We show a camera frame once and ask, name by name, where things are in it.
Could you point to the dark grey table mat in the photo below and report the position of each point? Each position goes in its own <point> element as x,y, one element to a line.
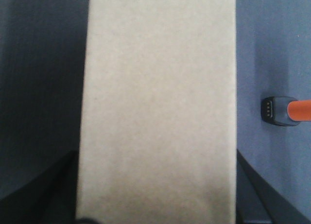
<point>42,71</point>

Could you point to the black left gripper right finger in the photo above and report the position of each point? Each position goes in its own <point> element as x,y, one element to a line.
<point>259,203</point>

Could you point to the brown cardboard package box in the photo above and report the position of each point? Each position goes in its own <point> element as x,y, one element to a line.
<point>159,131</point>

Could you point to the orange black barcode scanner gun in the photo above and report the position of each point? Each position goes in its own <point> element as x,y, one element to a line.
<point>285,111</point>

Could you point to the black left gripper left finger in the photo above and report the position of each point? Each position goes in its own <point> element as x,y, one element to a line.
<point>49,198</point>

